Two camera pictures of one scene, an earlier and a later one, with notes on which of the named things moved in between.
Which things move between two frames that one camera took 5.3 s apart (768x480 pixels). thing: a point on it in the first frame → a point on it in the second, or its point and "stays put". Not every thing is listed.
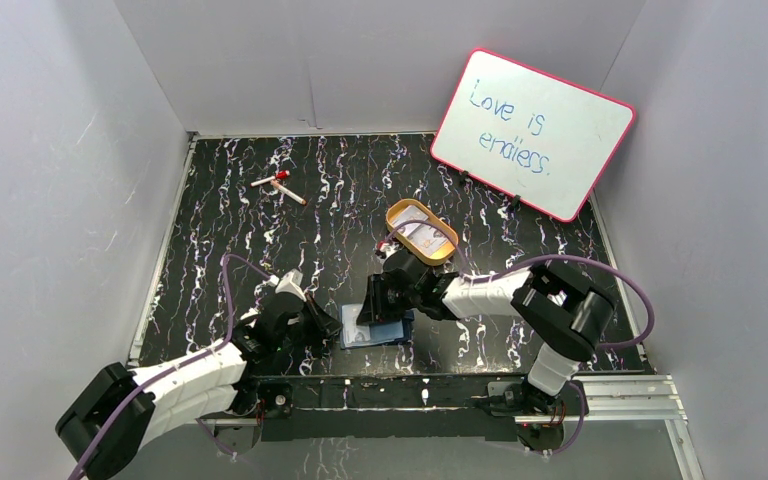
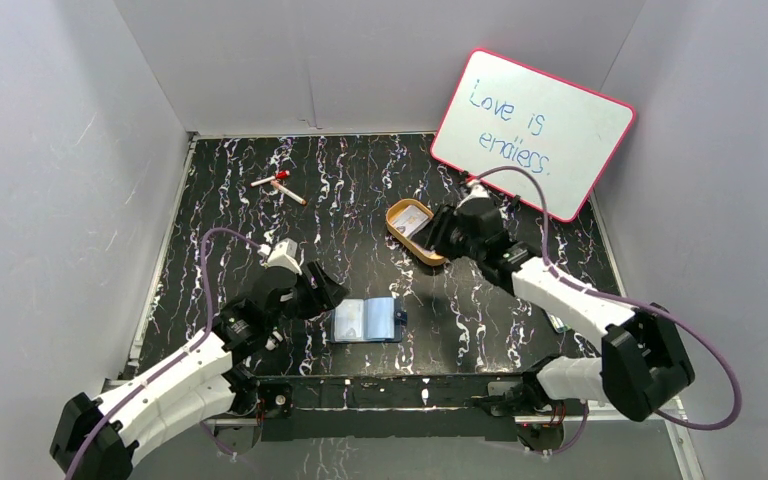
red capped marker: x=280 y=175 stays put
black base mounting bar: x=381 y=406 stays put
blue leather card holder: x=358 y=334 stays put
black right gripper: x=374 y=308 → x=437 y=228
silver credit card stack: x=426 y=237 stays put
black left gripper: x=308 y=318 → x=314 y=289
